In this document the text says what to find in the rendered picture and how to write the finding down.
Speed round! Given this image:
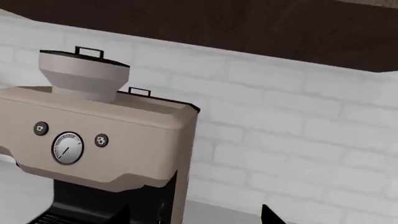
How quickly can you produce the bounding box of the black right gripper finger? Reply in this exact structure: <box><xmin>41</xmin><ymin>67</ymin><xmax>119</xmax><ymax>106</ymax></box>
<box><xmin>261</xmin><ymin>203</ymin><xmax>285</xmax><ymax>224</ymax></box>

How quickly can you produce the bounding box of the beige espresso coffee machine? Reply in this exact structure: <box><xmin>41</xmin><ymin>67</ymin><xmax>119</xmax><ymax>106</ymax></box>
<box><xmin>0</xmin><ymin>85</ymin><xmax>201</xmax><ymax>224</ymax></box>

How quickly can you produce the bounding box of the beige bean hopper black lid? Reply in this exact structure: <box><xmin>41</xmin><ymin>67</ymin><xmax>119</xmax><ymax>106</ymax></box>
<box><xmin>38</xmin><ymin>45</ymin><xmax>131</xmax><ymax>104</ymax></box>

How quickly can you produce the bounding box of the dark wooden wall cabinet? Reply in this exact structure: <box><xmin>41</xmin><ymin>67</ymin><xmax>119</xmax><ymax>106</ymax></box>
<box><xmin>0</xmin><ymin>0</ymin><xmax>398</xmax><ymax>73</ymax></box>

